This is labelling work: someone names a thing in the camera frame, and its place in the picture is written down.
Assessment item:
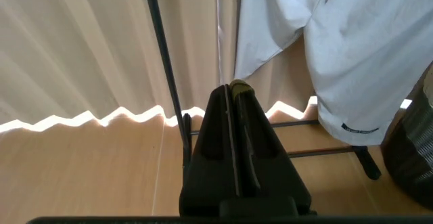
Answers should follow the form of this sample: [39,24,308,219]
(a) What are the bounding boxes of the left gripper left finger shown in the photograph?
[179,84,241,217]

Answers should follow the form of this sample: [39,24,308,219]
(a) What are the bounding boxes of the green garment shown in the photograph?
[229,79,256,100]

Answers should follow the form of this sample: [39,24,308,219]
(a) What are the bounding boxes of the black clothes rack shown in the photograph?
[141,0,382,181]

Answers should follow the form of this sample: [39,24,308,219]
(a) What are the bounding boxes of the pale grey shorts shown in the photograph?
[234,0,433,147]

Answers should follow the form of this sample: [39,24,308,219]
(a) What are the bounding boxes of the white laundry basket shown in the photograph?
[380,61,433,211]

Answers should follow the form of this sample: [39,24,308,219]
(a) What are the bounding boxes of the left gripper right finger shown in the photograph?
[236,90,313,217]

